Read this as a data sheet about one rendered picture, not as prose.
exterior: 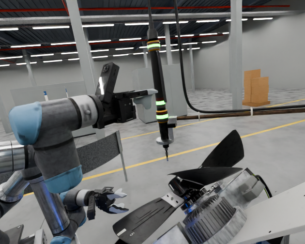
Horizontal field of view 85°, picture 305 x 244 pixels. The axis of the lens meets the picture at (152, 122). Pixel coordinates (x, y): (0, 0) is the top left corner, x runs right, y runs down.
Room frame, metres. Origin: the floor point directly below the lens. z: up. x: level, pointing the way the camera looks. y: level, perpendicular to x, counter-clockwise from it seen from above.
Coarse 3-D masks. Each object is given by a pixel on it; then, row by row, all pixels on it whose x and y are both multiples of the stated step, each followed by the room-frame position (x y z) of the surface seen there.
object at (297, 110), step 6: (294, 108) 0.49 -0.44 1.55; (300, 108) 0.48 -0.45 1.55; (210, 114) 0.56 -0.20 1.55; (216, 114) 0.55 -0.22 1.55; (222, 114) 0.55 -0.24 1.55; (228, 114) 0.54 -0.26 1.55; (234, 114) 0.54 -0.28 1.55; (240, 114) 0.53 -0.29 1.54; (246, 114) 0.52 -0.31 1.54; (258, 114) 0.51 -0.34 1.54; (264, 114) 0.51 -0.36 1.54; (270, 114) 0.51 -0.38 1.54
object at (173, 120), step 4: (176, 116) 0.61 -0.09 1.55; (168, 120) 0.60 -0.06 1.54; (172, 120) 0.59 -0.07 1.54; (176, 120) 0.59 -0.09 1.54; (168, 124) 0.59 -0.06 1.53; (172, 124) 0.59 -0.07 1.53; (176, 124) 0.61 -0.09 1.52; (168, 128) 0.60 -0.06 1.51; (172, 128) 0.59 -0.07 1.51; (168, 132) 0.60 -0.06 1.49; (172, 132) 0.59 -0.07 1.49; (172, 136) 0.59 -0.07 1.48; (156, 140) 0.61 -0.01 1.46; (160, 140) 0.60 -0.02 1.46; (164, 140) 0.60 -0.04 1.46; (168, 140) 0.59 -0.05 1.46; (172, 140) 0.59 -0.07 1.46; (160, 144) 0.59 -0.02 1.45; (164, 144) 0.58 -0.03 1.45
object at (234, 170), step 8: (200, 168) 0.43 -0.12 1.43; (208, 168) 0.43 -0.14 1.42; (216, 168) 0.43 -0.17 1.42; (224, 168) 0.43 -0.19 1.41; (232, 168) 0.43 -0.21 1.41; (240, 168) 0.43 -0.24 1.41; (184, 176) 0.54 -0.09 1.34; (192, 176) 0.53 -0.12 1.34; (200, 176) 0.51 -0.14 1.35; (208, 176) 0.50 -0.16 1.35; (216, 176) 0.49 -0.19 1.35; (224, 176) 0.48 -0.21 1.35; (208, 184) 0.57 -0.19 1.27
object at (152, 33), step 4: (152, 20) 0.62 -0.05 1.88; (152, 24) 0.61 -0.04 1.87; (152, 28) 0.61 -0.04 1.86; (148, 32) 0.61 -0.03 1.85; (152, 32) 0.60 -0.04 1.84; (156, 32) 0.61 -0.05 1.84; (148, 36) 0.61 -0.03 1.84; (152, 36) 0.60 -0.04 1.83; (156, 36) 0.60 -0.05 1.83; (148, 40) 0.63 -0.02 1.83; (152, 40) 0.64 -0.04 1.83; (160, 124) 0.60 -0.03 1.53; (164, 124) 0.60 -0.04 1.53; (160, 128) 0.61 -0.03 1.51; (164, 128) 0.60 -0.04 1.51; (160, 132) 0.61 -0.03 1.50; (164, 132) 0.60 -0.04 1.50; (164, 136) 0.60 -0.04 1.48; (168, 136) 0.61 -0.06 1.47; (168, 144) 0.61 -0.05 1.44
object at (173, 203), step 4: (164, 196) 0.64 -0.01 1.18; (168, 196) 0.64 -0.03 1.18; (172, 196) 0.64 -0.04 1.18; (176, 196) 0.63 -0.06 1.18; (168, 200) 0.61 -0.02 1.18; (172, 200) 0.61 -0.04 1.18; (180, 200) 0.60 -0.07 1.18; (172, 204) 0.59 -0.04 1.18; (176, 204) 0.58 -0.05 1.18; (180, 204) 0.58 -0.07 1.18
